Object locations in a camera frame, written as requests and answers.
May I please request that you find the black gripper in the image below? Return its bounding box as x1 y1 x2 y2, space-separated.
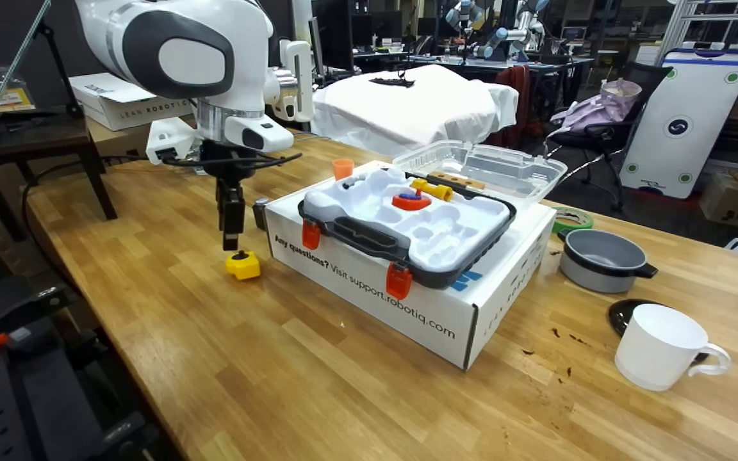
199 138 258 255

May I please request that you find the white cardboard box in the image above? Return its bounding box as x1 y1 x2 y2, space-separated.
260 156 557 372

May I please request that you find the red and blue round toy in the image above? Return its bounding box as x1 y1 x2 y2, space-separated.
388 189 433 215

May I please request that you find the yellow toy stick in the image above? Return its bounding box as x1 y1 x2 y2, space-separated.
409 178 455 206

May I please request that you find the grey toy case white insert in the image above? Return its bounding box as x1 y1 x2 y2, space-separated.
293 159 518 303

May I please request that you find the brown cardboard box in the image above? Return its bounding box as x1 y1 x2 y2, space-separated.
697 165 738 230

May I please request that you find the white printed carton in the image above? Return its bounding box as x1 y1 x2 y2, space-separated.
65 69 197 134

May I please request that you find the white cloth cover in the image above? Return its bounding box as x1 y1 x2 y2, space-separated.
310 63 522 162

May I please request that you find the black side table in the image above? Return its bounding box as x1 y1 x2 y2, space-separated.
0 107 121 243

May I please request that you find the grey tripod pole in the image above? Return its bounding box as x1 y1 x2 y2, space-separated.
0 0 54 155

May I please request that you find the clear plastic container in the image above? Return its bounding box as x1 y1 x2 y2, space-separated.
388 138 569 212

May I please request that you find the green tape roll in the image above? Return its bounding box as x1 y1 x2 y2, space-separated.
551 209 596 239

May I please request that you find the grey pot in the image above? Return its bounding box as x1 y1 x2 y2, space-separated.
555 226 660 298

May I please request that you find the purple cloth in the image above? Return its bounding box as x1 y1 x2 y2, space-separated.
548 78 646 138

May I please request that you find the black round disc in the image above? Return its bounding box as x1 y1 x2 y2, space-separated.
605 298 662 342

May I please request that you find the black office chair with cloth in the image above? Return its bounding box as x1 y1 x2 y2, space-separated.
543 63 673 215

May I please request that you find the white mug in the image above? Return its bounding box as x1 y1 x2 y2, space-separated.
613 303 736 394

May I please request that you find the white panel with blue circle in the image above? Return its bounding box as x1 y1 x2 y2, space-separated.
618 47 738 202

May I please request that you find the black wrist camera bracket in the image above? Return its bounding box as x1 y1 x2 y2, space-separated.
162 146 301 174

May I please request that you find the black cart with orange handle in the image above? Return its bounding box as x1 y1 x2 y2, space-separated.
0 278 172 461

